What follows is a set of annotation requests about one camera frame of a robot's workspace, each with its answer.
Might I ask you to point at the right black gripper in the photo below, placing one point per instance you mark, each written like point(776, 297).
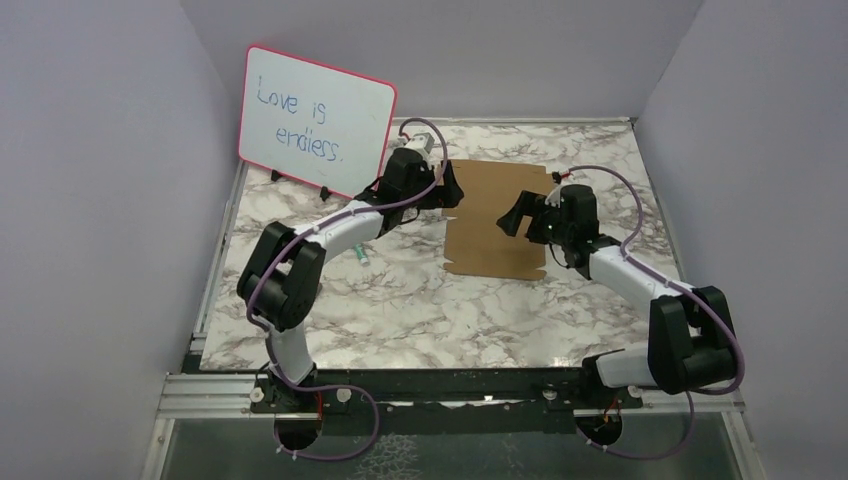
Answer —
point(530, 204)

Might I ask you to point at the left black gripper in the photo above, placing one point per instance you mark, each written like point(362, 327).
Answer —
point(449, 193)

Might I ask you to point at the brown cardboard box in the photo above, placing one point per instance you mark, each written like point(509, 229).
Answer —
point(474, 244)

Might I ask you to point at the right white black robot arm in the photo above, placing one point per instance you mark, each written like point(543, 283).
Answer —
point(688, 344)

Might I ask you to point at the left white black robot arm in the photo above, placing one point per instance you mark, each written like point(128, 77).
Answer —
point(280, 281)

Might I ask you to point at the green white marker pen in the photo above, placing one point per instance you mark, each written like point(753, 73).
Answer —
point(361, 255)

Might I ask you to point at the pink framed whiteboard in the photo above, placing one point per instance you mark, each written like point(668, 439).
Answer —
point(314, 123)

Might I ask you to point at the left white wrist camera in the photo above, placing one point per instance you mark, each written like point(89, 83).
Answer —
point(421, 143)

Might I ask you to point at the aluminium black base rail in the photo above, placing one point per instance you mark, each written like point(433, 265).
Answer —
point(359, 402)

